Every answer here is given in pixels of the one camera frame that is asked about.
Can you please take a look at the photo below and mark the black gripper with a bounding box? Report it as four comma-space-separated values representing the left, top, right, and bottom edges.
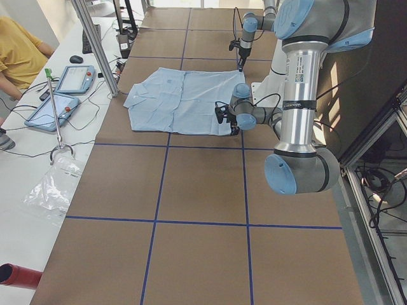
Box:
226, 116, 240, 136
237, 47, 251, 72

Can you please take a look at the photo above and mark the light blue button-up shirt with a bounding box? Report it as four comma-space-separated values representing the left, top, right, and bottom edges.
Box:
123, 67, 245, 136

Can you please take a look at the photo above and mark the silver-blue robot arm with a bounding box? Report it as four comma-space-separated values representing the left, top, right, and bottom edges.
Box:
216, 1, 376, 194
230, 0, 279, 72

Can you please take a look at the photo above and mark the black keyboard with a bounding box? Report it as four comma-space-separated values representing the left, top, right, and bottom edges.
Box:
81, 24, 102, 55

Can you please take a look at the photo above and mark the upper blue teach pendant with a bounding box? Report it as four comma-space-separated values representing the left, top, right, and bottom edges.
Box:
55, 65, 95, 95

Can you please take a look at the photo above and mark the blue teach pendant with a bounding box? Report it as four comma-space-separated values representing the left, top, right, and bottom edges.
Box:
24, 93, 79, 132
55, 65, 95, 95

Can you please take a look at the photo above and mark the black computer mouse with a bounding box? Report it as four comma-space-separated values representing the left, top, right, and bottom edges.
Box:
69, 55, 83, 64

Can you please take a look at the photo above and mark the lower blue teach pendant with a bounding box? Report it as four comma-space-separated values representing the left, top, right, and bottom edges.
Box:
24, 93, 79, 132

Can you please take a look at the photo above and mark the metal reacher grabber stick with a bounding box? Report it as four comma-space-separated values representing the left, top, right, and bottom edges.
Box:
45, 68, 74, 165

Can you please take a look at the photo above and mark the clear plastic bag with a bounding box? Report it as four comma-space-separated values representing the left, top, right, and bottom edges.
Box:
21, 156, 85, 226

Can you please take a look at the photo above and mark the person in yellow shirt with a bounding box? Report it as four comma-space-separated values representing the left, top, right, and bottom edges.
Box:
0, 15, 55, 151

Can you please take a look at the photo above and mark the red cylinder tube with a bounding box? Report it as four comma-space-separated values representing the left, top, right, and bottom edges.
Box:
1, 263, 43, 290

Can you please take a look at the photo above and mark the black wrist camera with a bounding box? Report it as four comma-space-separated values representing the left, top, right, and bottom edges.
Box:
228, 39, 240, 51
215, 105, 230, 124

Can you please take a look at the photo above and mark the aluminium frame post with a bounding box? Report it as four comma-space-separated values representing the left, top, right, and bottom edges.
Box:
71, 0, 118, 97

